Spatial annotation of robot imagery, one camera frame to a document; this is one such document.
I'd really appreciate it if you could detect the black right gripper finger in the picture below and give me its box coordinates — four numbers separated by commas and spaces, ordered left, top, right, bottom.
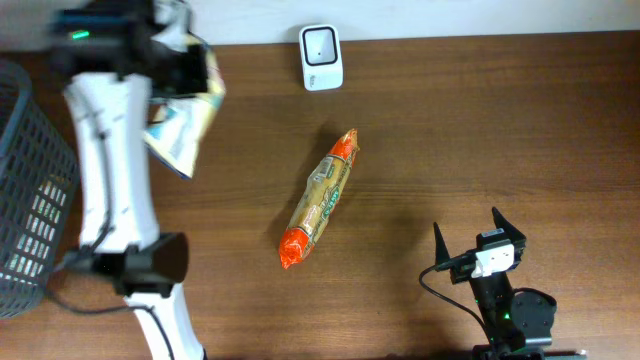
433, 222, 450, 266
491, 207, 525, 240

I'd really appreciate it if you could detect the cream yellow snack bag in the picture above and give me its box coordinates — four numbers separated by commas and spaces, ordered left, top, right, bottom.
143, 0, 227, 180

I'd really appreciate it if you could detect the orange spaghetti package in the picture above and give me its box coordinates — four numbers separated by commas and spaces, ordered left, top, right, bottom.
278, 129, 360, 269

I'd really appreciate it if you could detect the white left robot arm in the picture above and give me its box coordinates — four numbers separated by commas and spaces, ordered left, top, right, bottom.
50, 1, 208, 359

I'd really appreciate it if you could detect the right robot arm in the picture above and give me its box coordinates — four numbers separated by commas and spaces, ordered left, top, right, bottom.
419, 208, 588, 360

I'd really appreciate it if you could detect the white barcode scanner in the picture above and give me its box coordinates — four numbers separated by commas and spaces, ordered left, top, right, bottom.
298, 24, 344, 92

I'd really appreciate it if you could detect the dark grey plastic basket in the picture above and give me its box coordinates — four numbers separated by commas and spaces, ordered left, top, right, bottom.
1, 60, 79, 319

